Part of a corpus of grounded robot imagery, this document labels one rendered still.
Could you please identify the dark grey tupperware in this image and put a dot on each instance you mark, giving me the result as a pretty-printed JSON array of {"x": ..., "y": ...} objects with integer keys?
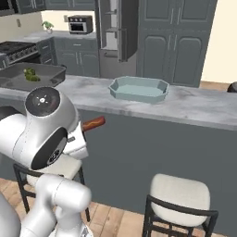
[{"x": 46, "y": 74}]

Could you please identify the dark round object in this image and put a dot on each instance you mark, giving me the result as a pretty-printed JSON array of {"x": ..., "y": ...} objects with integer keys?
[{"x": 233, "y": 88}]

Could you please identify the black toaster oven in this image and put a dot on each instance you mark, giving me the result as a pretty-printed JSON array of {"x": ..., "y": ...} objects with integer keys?
[{"x": 79, "y": 24}]

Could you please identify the grey tall cupboards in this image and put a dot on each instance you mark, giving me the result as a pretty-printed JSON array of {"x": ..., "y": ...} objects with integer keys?
[{"x": 176, "y": 40}]

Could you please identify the grey fridge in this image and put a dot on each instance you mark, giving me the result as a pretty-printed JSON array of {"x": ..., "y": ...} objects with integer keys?
[{"x": 117, "y": 37}]

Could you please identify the grey wall outlet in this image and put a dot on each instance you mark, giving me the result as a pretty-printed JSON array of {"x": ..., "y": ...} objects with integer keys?
[{"x": 18, "y": 23}]

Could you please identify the grey base cupboards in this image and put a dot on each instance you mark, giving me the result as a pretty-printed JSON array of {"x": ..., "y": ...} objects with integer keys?
[{"x": 74, "y": 55}]

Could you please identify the grey kitchen island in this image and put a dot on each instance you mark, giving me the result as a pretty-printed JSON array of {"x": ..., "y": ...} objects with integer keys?
[{"x": 160, "y": 148}]

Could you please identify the cream cushion black stool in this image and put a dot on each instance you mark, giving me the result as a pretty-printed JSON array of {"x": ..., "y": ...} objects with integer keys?
[
  {"x": 66, "y": 166},
  {"x": 179, "y": 194}
]

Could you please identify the grey wall cupboards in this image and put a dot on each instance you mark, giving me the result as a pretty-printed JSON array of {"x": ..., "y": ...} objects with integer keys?
[{"x": 55, "y": 4}]

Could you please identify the black gas stove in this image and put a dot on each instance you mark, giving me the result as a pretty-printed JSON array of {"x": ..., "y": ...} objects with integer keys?
[{"x": 15, "y": 51}]

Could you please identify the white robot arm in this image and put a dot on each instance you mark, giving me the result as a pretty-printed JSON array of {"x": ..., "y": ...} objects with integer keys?
[{"x": 37, "y": 132}]

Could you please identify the green broccoli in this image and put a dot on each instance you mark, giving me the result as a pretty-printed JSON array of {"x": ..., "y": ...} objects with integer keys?
[{"x": 31, "y": 74}]

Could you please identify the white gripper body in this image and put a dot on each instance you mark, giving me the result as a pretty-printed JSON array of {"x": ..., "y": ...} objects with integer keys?
[{"x": 79, "y": 142}]

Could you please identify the brown hot dog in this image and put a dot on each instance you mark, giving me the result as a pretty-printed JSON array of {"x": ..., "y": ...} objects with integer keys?
[{"x": 94, "y": 122}]

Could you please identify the light blue tupperware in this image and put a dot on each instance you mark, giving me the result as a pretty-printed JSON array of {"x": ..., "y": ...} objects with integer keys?
[{"x": 139, "y": 91}]

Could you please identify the green potted plant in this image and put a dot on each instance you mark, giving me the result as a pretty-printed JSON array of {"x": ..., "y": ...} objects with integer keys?
[{"x": 47, "y": 26}]

